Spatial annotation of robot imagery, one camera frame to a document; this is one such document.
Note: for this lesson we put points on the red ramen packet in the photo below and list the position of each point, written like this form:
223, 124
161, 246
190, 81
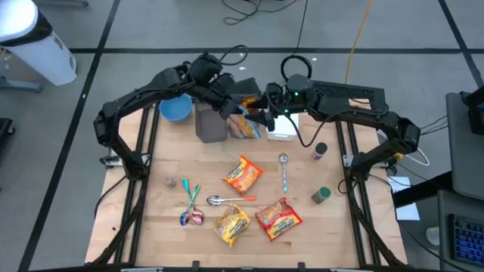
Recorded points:
278, 219

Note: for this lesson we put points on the white trash can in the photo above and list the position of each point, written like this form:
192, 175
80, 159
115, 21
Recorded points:
38, 56

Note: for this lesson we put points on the purple lid spice jar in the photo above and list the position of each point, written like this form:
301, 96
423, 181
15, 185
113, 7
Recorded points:
318, 152

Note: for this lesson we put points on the grey monitor back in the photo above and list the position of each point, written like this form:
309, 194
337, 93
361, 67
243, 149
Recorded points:
465, 158

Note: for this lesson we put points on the iridescent spoon pink bowl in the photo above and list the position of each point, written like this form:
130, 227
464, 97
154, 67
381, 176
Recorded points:
197, 217

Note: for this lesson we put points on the white paper sheet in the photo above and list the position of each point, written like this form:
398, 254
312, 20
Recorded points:
406, 211

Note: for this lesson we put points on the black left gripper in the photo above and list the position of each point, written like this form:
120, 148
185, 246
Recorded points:
226, 87

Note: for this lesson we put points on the black wedge stand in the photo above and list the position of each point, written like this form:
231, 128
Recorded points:
249, 85

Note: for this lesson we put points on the iridescent spoon blue bowl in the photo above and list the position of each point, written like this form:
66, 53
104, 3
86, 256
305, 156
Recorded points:
184, 219

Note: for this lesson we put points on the orange ramen packet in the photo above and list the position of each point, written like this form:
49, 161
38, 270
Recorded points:
242, 174

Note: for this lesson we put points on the white plastic bin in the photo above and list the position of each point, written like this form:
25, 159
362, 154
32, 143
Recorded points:
283, 130

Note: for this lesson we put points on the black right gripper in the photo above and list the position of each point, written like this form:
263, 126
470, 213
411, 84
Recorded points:
279, 98

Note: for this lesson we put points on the black blue device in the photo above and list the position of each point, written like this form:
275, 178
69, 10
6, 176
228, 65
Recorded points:
476, 113

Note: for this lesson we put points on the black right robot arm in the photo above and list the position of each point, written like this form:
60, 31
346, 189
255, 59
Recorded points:
378, 113

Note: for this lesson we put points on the green lid spice jar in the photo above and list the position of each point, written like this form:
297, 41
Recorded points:
321, 195

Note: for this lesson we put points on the backlit keyboard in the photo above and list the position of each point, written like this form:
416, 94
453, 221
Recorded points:
469, 240

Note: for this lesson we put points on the blue-edged ramen packet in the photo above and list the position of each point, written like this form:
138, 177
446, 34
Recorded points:
244, 127

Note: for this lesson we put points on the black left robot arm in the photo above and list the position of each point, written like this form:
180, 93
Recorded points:
125, 102

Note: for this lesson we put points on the yellow ramen packet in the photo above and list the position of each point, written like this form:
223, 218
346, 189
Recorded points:
231, 224

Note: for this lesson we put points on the white computer mouse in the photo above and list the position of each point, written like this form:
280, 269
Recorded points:
433, 236

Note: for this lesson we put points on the black computer case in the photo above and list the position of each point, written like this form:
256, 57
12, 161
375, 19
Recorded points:
348, 90

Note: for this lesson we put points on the grey plastic bin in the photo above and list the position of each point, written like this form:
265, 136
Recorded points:
210, 124

